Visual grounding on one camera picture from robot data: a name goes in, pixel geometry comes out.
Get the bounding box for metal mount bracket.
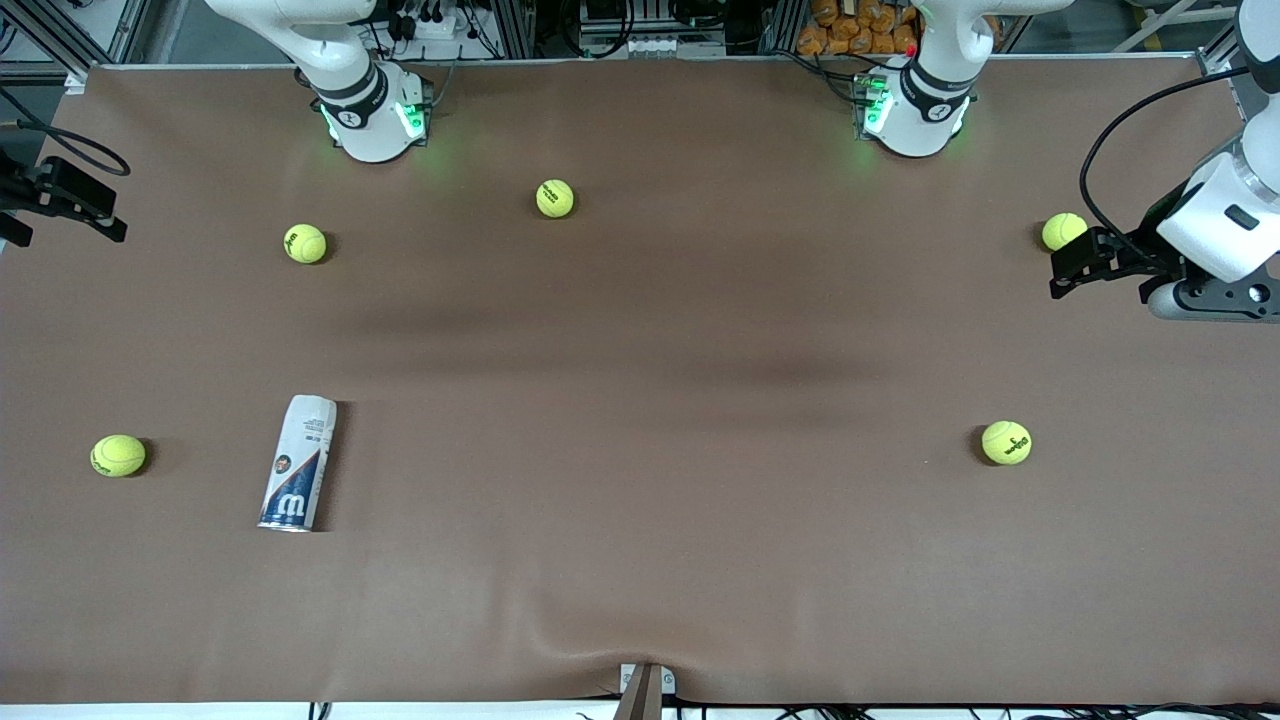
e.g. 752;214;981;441
615;663;677;720

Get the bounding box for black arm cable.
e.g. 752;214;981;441
1078;65;1253;246
0;88;132;177

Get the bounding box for white power strip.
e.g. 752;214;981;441
398;8;463;43

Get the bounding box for aluminium frame post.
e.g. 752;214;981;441
0;0;151;81
1195;0;1280;81

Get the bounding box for brown table mat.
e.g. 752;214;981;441
0;55;1280;706

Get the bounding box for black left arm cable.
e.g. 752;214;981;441
1078;65;1253;246

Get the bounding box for white blue tennis ball can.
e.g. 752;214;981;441
258;394;339;533

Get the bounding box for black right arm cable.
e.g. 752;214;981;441
0;88;132;177

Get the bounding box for orange packets pile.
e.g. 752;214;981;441
797;0;923;57

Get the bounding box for white terminal block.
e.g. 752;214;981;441
578;35;727;59

